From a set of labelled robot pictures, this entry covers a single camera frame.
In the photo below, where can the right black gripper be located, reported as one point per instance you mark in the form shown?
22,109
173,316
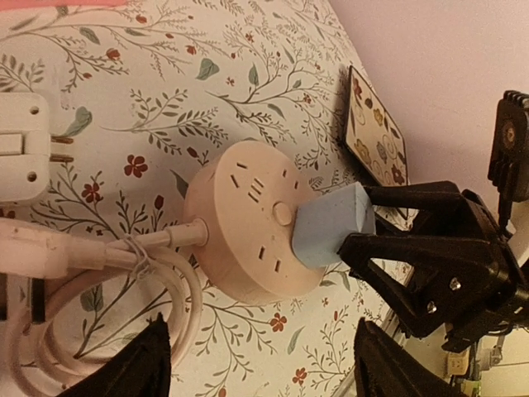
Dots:
454,267

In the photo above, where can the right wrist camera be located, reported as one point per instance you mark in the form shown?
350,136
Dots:
508,166

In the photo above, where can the pink power strip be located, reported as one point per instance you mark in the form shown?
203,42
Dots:
90,3

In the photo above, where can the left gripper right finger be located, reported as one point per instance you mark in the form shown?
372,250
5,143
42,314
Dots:
383,368

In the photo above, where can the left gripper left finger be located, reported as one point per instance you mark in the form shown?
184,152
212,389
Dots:
141,368

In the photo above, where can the round pink socket hub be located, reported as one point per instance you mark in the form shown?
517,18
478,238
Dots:
248,198

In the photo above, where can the floral square tray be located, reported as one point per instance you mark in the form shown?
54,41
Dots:
372,138

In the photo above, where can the white cable plug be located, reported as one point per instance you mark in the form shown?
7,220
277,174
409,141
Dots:
39,254

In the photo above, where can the white plug adapter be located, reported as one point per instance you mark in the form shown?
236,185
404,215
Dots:
28,149

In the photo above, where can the light blue plug adapter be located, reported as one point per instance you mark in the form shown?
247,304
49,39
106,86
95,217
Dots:
323,223

